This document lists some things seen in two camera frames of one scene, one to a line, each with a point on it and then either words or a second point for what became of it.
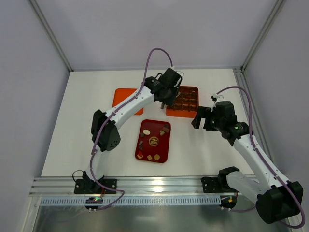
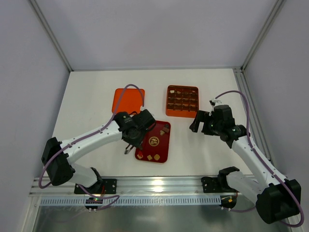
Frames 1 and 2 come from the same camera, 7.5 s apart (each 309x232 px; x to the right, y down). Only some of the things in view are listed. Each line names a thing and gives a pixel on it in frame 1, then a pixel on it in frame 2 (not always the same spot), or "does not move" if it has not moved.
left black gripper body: (165, 98) -> (133, 141)
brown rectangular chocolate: (165, 129) does not move
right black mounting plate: (210, 184) does not move
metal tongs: (163, 106) -> (128, 149)
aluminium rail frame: (127, 186) does not move
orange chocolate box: (186, 104) does not move
